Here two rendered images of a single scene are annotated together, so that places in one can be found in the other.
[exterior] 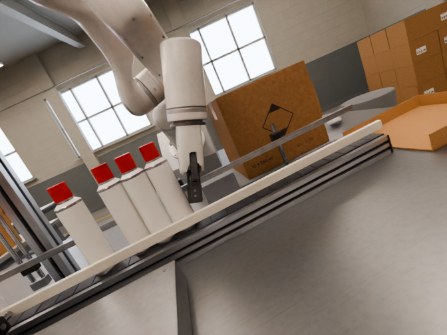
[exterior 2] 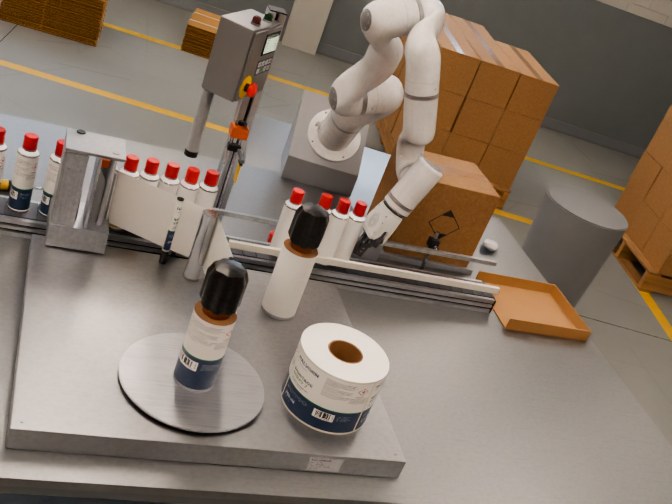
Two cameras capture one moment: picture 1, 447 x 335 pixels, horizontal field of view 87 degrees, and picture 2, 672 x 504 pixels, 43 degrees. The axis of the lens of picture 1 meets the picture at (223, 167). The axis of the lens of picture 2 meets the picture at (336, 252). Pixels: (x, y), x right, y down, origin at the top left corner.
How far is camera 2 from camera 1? 1.99 m
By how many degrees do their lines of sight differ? 20
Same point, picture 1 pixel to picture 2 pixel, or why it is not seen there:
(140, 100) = (352, 110)
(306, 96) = (479, 223)
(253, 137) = (415, 223)
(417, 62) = not seen: outside the picture
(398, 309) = (426, 361)
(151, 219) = (329, 248)
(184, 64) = (425, 186)
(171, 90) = (406, 192)
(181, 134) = (390, 219)
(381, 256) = (434, 348)
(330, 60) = (644, 38)
